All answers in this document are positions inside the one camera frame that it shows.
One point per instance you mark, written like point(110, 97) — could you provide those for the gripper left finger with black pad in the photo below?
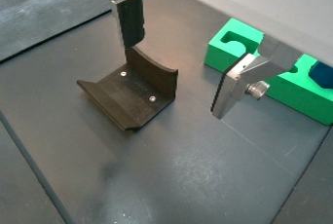
point(128, 12)

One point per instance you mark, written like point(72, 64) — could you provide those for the green shape sorting board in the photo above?
point(291, 87)

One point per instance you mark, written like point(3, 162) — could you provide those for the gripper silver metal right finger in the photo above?
point(245, 75)

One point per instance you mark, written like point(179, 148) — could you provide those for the black curved holder stand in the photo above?
point(135, 92)

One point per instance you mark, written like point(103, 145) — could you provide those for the blue hexagonal peg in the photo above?
point(321, 73)

